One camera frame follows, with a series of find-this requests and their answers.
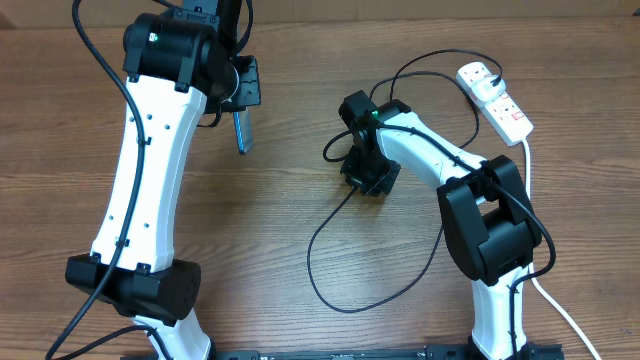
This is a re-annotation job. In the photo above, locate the blue Galaxy smartphone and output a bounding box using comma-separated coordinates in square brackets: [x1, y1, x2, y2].
[233, 109, 254, 154]

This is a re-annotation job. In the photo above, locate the black charger cable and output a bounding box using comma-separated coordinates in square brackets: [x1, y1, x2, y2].
[305, 48, 504, 315]

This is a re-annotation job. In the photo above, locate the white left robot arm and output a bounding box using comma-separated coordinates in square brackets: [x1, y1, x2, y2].
[65, 0, 261, 359]

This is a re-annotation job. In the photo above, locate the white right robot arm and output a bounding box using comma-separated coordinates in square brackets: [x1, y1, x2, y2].
[338, 91, 541, 359]

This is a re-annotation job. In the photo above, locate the white charger plug adapter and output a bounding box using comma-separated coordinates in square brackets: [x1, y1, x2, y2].
[471, 75, 506, 103]

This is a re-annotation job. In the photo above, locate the white power strip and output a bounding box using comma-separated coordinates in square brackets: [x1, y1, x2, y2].
[456, 62, 533, 146]

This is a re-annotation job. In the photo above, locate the white power strip cord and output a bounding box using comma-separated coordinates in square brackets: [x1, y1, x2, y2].
[520, 138, 603, 360]

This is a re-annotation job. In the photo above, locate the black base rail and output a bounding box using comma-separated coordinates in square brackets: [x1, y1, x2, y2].
[119, 343, 566, 360]

